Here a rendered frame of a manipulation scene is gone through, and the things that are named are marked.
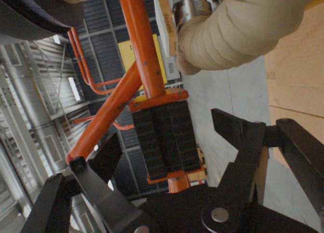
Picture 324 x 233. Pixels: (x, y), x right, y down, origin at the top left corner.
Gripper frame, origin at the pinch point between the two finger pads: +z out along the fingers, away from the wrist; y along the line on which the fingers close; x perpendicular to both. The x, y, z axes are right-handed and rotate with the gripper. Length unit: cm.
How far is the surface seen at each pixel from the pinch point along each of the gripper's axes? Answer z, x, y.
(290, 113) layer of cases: 64, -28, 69
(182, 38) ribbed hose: -1.8, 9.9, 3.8
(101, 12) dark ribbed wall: 1032, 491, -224
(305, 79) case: 12.0, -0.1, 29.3
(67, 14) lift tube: 2.5, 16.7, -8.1
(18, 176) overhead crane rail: 151, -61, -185
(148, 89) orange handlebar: -2.8, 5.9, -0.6
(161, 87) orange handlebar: -2.7, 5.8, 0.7
